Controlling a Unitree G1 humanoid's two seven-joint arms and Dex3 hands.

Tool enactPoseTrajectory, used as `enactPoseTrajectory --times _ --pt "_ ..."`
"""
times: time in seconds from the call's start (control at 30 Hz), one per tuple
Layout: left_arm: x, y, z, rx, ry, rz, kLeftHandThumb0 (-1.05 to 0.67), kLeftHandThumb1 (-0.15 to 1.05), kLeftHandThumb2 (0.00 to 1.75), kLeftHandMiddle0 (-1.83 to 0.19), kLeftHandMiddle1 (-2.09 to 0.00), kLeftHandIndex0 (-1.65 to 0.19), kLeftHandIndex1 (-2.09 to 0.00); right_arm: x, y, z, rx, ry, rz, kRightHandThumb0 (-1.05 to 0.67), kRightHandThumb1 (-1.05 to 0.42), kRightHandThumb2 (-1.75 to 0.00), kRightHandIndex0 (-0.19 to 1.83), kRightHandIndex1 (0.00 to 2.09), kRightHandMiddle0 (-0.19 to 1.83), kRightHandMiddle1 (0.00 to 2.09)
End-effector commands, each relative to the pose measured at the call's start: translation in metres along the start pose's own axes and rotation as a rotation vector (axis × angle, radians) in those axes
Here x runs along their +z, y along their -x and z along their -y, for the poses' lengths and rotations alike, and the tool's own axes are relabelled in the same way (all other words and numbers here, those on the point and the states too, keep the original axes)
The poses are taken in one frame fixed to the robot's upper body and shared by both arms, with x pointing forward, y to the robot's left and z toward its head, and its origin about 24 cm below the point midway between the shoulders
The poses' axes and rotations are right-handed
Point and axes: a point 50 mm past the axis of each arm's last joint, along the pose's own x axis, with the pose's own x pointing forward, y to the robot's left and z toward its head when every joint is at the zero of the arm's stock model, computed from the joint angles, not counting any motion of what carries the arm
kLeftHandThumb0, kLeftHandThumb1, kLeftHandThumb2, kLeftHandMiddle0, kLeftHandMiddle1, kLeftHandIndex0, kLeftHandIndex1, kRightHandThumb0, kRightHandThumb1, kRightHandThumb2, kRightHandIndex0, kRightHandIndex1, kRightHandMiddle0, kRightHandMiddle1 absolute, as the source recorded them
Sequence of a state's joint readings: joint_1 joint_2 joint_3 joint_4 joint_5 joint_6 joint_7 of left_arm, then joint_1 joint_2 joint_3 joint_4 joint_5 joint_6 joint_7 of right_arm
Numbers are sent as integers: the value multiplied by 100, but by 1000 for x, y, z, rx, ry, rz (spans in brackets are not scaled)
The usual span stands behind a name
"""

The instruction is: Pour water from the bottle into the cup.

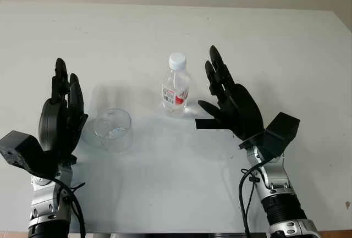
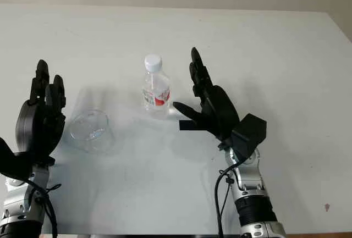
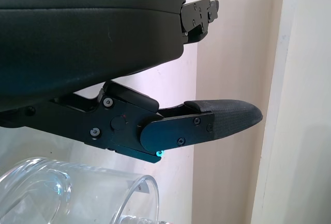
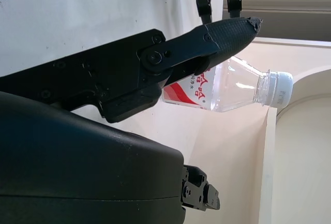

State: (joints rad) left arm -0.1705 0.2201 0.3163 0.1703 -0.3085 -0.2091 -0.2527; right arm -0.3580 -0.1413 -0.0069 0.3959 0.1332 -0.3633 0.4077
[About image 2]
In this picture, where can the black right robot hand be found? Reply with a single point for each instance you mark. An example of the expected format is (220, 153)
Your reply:
(220, 111)

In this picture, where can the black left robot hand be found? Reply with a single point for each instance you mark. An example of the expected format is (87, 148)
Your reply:
(30, 128)

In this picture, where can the clear plastic water bottle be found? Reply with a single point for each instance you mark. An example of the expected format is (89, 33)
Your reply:
(156, 95)

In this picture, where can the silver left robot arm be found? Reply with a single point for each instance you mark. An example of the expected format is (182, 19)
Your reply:
(19, 207)

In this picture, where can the clear plastic cup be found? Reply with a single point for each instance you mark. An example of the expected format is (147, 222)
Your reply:
(92, 136)

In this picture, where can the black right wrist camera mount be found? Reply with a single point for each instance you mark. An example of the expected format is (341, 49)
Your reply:
(251, 133)

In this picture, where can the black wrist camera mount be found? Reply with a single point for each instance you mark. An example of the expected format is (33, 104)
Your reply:
(251, 133)
(13, 163)

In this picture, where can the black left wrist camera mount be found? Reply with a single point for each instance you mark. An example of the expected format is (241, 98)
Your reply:
(13, 163)

